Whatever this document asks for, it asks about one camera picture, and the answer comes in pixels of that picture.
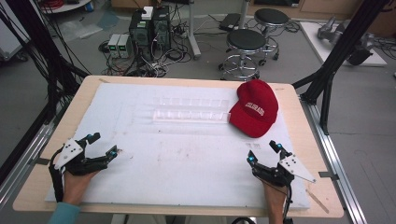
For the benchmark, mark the round white table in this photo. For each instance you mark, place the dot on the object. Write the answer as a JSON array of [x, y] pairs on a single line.
[[68, 6]]

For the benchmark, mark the white platform board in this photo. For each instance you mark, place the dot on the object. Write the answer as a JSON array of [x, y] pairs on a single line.
[[317, 46]]

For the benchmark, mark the person's left hand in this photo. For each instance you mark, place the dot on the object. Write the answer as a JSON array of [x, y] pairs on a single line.
[[74, 186]]

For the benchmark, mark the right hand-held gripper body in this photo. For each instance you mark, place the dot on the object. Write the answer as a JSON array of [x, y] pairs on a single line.
[[292, 166]]

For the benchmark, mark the person's right hand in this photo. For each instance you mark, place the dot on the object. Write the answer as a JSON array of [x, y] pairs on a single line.
[[276, 197]]

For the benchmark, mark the aluminium rail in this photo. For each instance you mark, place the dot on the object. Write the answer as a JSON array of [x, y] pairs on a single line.
[[28, 155], [336, 174]]

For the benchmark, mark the grey power supply unit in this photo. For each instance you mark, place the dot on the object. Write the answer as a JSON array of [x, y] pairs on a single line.
[[113, 45], [125, 46]]

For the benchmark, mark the dark metal clip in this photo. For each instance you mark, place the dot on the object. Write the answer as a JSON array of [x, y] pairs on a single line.
[[328, 175], [42, 161]]

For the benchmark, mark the clear acrylic compartment tray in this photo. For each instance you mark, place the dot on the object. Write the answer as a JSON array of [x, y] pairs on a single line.
[[190, 115]]

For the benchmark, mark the clear plastic sheet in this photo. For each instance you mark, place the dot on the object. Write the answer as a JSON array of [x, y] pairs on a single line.
[[79, 29]]

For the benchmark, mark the black round stool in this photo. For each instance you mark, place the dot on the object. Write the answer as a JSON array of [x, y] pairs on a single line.
[[246, 40], [271, 16]]

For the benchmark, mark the black computer tower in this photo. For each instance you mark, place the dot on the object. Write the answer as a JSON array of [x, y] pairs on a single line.
[[162, 28], [140, 34]]

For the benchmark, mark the black flat case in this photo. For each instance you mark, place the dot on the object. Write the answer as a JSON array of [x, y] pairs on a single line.
[[229, 21]]

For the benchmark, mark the red baseball cap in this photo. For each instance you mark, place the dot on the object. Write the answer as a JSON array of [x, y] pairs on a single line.
[[255, 107]]

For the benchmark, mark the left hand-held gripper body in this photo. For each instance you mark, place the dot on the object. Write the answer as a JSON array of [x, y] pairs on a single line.
[[72, 152]]

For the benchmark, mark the grey metal stand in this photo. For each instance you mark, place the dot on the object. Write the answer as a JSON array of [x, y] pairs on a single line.
[[193, 34]]

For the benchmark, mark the thin wooden stick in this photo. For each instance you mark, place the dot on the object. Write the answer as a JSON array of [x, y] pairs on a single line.
[[317, 201]]

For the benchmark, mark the white box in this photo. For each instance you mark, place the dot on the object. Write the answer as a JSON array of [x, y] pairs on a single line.
[[147, 13]]

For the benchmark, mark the white foam mat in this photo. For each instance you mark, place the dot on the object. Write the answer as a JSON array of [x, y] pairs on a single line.
[[186, 174]]

